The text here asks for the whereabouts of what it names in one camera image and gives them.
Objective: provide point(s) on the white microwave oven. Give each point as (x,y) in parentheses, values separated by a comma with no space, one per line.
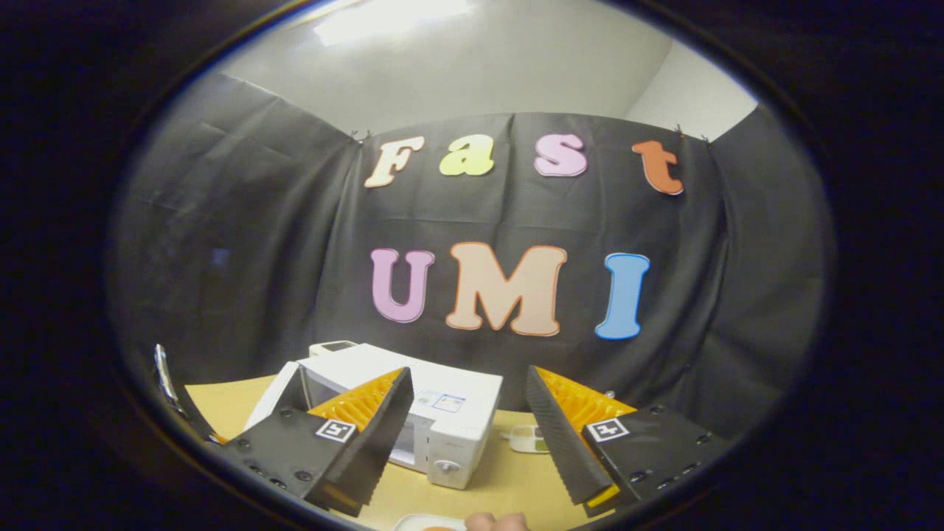
(457,442)

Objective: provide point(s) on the white plate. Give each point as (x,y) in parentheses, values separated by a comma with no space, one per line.
(407,521)

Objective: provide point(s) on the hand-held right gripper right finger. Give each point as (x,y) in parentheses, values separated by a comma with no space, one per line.
(564,450)

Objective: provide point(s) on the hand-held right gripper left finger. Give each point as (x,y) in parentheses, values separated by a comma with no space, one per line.
(376,457)

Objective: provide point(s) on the white divided seasoning dish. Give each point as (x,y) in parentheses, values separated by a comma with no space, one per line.
(525,439)

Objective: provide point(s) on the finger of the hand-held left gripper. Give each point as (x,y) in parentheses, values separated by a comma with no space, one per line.
(184,405)

